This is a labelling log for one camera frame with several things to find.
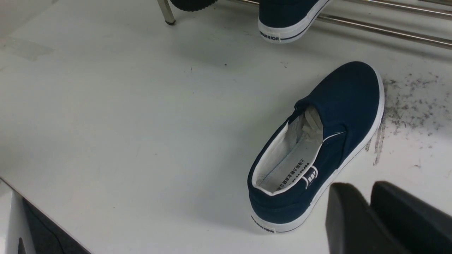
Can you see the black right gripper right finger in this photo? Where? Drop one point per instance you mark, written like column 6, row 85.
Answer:
column 419, row 227

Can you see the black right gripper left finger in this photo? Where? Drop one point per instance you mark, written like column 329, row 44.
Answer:
column 352, row 227

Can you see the navy slip-on shoe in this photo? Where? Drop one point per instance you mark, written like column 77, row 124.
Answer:
column 326, row 130
column 284, row 21

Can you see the stainless steel shoe rack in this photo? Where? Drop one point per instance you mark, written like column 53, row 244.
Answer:
column 374, row 28

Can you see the left black knit sneaker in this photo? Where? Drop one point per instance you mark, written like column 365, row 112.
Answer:
column 192, row 5

